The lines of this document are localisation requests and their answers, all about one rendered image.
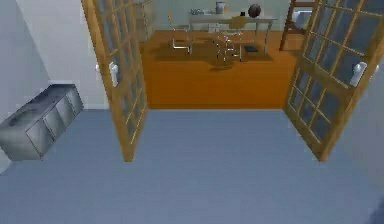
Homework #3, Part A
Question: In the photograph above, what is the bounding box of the wooden metal-legged chair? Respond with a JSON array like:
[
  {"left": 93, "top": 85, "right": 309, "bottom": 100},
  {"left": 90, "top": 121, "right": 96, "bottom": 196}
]
[
  {"left": 167, "top": 9, "right": 194, "bottom": 55},
  {"left": 215, "top": 15, "right": 248, "bottom": 63}
]

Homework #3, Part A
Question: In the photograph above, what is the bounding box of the wooden glass-paned door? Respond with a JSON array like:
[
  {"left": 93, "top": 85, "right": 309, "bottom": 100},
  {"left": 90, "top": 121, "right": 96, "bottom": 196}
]
[
  {"left": 81, "top": 0, "right": 150, "bottom": 163},
  {"left": 282, "top": 0, "right": 384, "bottom": 163}
]

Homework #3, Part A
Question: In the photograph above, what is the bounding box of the white long table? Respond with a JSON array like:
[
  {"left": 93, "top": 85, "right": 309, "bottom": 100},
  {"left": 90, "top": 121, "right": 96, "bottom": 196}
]
[{"left": 188, "top": 12, "right": 279, "bottom": 58}]

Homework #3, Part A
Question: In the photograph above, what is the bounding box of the dark round ball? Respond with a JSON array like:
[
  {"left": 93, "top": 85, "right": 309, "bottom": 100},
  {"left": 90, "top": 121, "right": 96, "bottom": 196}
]
[{"left": 247, "top": 3, "right": 262, "bottom": 19}]

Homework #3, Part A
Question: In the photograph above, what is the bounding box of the brown wooden ladder shelf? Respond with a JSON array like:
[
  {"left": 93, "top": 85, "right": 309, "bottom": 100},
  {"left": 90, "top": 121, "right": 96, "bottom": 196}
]
[{"left": 279, "top": 0, "right": 317, "bottom": 52}]

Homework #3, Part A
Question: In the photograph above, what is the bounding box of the grey metal cabinet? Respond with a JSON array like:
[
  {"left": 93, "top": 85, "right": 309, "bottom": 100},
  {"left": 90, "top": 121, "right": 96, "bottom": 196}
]
[{"left": 0, "top": 83, "right": 85, "bottom": 162}]

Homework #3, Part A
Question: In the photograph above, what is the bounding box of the white door handle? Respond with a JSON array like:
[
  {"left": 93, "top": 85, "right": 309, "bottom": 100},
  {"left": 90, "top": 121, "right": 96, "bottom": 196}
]
[{"left": 109, "top": 62, "right": 120, "bottom": 88}]

